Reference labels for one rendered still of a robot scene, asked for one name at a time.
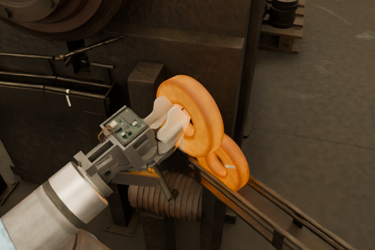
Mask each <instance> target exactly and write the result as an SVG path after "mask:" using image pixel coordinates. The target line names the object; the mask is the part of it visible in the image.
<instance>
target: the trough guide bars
mask: <svg viewBox="0 0 375 250"><path fill-rule="evenodd" d="M188 161H189V162H190V164H189V167H190V168H192V169H193V170H194V180H195V181H196V182H197V183H198V184H200V183H201V177H203V178H204V179H205V180H206V181H207V182H209V183H210V184H211V185H213V186H214V187H215V188H216V189H218V190H219V191H220V192H221V193H222V194H224V195H225V196H226V197H227V198H228V199H230V200H231V201H232V202H233V203H235V204H236V205H237V206H239V207H240V208H241V209H242V210H243V211H245V212H246V213H247V214H248V215H249V216H251V217H252V218H253V219H254V220H256V221H257V222H258V223H259V224H260V225H262V226H263V227H264V228H266V229H267V230H268V231H269V232H270V233H272V234H273V238H272V245H273V246H274V247H275V248H276V249H277V250H281V249H282V245H283V243H284V244H285V245H287V246H288V247H289V248H290V249H291V250H310V249H308V248H307V247H306V246H305V245H303V244H302V243H301V242H300V241H298V240H297V239H296V238H295V237H293V236H292V235H291V234H290V233H288V232H287V231H285V230H284V229H283V228H282V227H280V226H279V225H278V224H277V223H275V222H274V221H273V220H272V219H270V218H269V217H268V216H266V215H265V214H264V213H262V212H261V211H260V210H259V209H257V208H256V207H255V206H254V205H252V204H251V203H250V202H248V201H247V200H246V199H245V198H243V197H242V196H240V195H239V194H238V193H237V192H236V191H234V190H233V189H232V188H231V187H229V186H228V185H227V184H225V183H224V182H222V181H221V180H220V179H219V178H217V177H216V176H215V175H214V174H212V173H211V172H210V171H209V170H207V169H206V168H205V167H204V166H202V165H201V164H199V163H198V162H197V161H196V160H194V159H193V158H192V157H190V158H189V160H188ZM247 185H249V186H250V187H252V188H253V189H255V191H257V192H258V193H260V194H261V195H262V196H264V197H265V198H266V199H268V200H269V201H270V202H272V203H273V204H275V205H276V206H277V207H279V208H280V209H281V210H283V211H284V212H285V213H287V214H288V215H289V216H291V217H292V218H293V223H294V224H295V225H297V226H298V227H299V228H302V227H303V226H304V227H306V228H307V229H308V230H310V231H311V232H313V233H314V234H315V235H317V236H318V237H319V238H321V239H322V240H323V241H324V242H326V243H327V244H329V245H330V246H332V247H333V248H334V249H336V250H356V249H355V248H354V247H352V246H351V245H350V244H348V243H347V242H345V241H344V240H342V239H341V238H339V237H338V236H337V235H335V234H334V233H333V232H331V231H330V230H328V229H327V228H325V227H324V226H323V225H321V224H320V223H318V222H317V221H316V220H314V219H313V218H311V217H310V216H308V215H307V214H306V213H305V212H304V211H302V210H301V209H299V208H298V207H296V206H294V205H293V204H291V203H290V202H289V201H287V200H286V199H285V198H283V197H282V196H280V195H279V194H278V193H276V192H275V191H273V190H272V189H270V188H269V187H268V186H266V185H265V184H263V183H262V182H260V181H259V180H258V179H256V178H255V177H253V176H252V175H251V174H250V175H249V179H248V182H247Z"/></svg>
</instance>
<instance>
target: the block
mask: <svg viewBox="0 0 375 250"><path fill-rule="evenodd" d="M164 81H165V67H164V65H163V64H160V63H155V62H148V61H139V62H138V63H137V65H136V67H135V68H134V69H133V71H132V72H131V74H130V76H129V77H128V80H127V82H128V90H129V97H130V102H131V109H132V111H133V112H134V113H136V114H137V115H138V116H139V117H140V118H141V119H143V118H146V117H147V116H149V115H150V114H151V113H152V112H153V106H154V101H155V100H156V94H157V90H158V88H159V86H160V85H161V83H163V82H164ZM154 134H155V140H156V141H160V140H159V139H158V138H157V134H156V133H154Z"/></svg>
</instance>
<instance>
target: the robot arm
mask: <svg viewBox="0 0 375 250"><path fill-rule="evenodd" d="M119 113H120V114H119ZM110 120H111V121H110ZM189 121H190V116H189V114H188V112H187V111H186V110H185V109H184V108H183V107H182V106H180V105H178V104H172V103H171V102H170V101H169V100H168V99H167V98H166V97H164V96H160V97H158V98H157V99H156V100H155V101H154V106H153V112H152V113H151V114H150V115H149V116H147V117H146V118H143V119H141V118H140V117H139V116H138V115H137V114H136V113H134V112H133V111H132V110H131V109H130V108H127V107H126V106H123V107H122V108H121V109H120V110H118V111H117V112H116V113H114V114H113V115H112V116H111V117H109V118H108V119H107V120H106V121H104V122H103V123H102V124H101V125H100V127H101V128H102V131H101V132H100V133H99V134H98V139H99V136H100V134H101V133H102V132H103V131H104V132H103V133H104V135H105V138H104V140H100V139H99V140H100V144H99V145H97V146H96V147H95V148H94V149H92V150H91V151H90V152H89V153H87V154H86V155H84V154H83V153H82V151H80V152H79V153H77V154H76V155H75V156H74V158H75V159H76V160H77V161H78V165H79V166H77V165H76V164H75V163H74V162H69V163H68V164H67V165H65V166H64V167H63V168H62V169H60V170H59V171H58V172H57V173H56V174H54V175H53V176H52V177H50V178H49V179H48V180H47V181H46V182H45V183H43V184H42V185H41V186H39V187H38V188H37V189H36V190H35V191H33V192H32V193H31V194H30V195H29V196H27V197H26V198H24V199H23V200H22V201H21V202H20V203H18V204H17V205H16V206H15V207H14V208H12V209H11V210H10V211H9V212H7V213H6V214H5V215H4V216H2V217H1V218H0V250H111V249H110V248H108V247H107V246H105V245H104V244H103V243H101V242H100V241H98V240H97V238H96V237H95V236H94V235H92V234H91V233H89V232H87V231H85V230H84V229H82V227H83V226H85V225H86V224H87V223H88V222H89V221H91V220H92V219H93V218H94V217H95V216H96V215H97V214H99V213H100V212H101V211H102V210H103V209H104V208H105V207H106V206H108V202H107V200H106V199H105V196H106V197H108V196H110V194H111V193H113V191H112V189H111V188H110V187H109V186H108V185H107V183H109V182H110V183H112V184H123V185H135V186H146V187H154V186H155V185H156V184H157V182H158V181H159V179H160V177H159V176H158V174H157V173H156V172H155V171H154V170H153V168H152V167H151V166H153V165H155V164H158V165H159V164H160V163H161V162H162V161H163V160H164V159H166V158H168V157H169V156H170V155H171V154H172V153H173V152H174V151H175V150H176V149H177V147H178V145H179V143H180V141H181V139H182V137H183V135H184V133H185V130H186V128H187V126H188V124H189ZM154 133H156V134H157V138H158V139H159V140H160V141H156V140H155V134H154ZM106 137H107V138H106Z"/></svg>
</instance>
